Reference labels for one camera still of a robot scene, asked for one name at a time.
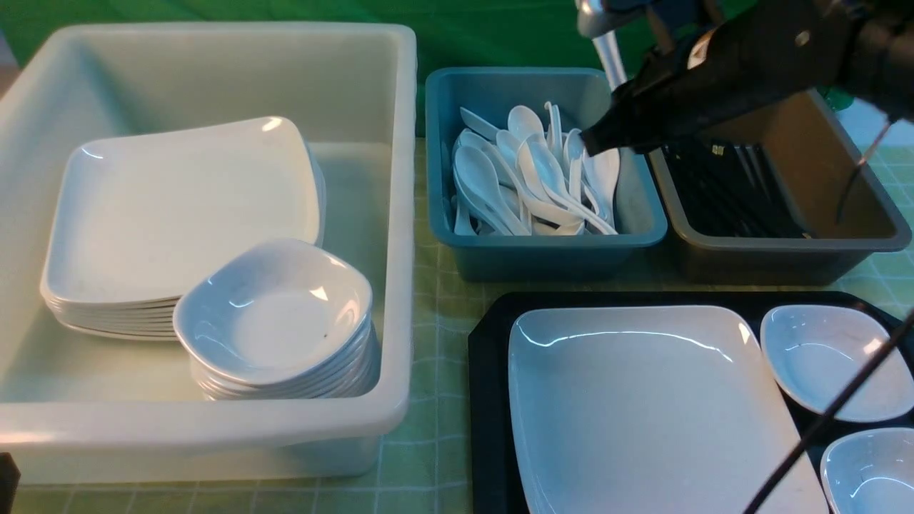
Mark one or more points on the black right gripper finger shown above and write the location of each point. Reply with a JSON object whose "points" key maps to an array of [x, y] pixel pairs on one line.
{"points": [[617, 128]]}

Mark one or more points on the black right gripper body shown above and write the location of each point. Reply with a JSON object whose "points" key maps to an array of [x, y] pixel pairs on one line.
{"points": [[726, 68]]}

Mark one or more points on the white square rice plate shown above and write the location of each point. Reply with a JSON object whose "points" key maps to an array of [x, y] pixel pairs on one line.
{"points": [[648, 409]]}

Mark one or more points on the white bowl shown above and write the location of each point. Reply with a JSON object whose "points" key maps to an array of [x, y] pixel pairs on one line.
{"points": [[870, 472], [814, 351], [274, 313]]}

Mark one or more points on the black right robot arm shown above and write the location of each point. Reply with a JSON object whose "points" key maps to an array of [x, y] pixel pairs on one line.
{"points": [[878, 70]]}

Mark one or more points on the top white stacked plate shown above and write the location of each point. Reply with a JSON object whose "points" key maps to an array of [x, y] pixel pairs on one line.
{"points": [[178, 207]]}

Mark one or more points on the teal plastic spoon bin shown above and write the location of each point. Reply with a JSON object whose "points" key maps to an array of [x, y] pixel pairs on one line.
{"points": [[582, 96]]}

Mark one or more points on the pile of white spoons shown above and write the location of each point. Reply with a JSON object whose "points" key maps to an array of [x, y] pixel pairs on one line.
{"points": [[531, 178]]}

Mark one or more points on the pile of black chopsticks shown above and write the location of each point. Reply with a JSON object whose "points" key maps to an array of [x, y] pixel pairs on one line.
{"points": [[731, 190]]}

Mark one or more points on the brown plastic chopstick bin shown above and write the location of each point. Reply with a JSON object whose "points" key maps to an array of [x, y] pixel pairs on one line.
{"points": [[851, 217]]}

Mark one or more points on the green backdrop cloth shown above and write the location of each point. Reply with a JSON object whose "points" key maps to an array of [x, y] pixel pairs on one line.
{"points": [[448, 33]]}

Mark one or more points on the black serving tray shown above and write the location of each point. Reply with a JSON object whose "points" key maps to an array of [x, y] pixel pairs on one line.
{"points": [[495, 480]]}

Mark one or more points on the green checked tablecloth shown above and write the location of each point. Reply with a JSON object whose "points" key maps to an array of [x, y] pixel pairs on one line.
{"points": [[422, 467]]}

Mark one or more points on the stack of white bowls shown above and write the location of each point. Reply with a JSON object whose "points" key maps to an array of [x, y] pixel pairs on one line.
{"points": [[351, 373]]}

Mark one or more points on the stack of white plates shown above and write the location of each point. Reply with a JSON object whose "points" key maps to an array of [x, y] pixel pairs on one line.
{"points": [[107, 318]]}

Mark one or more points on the large white plastic tub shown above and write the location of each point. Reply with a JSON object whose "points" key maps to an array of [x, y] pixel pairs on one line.
{"points": [[77, 409]]}

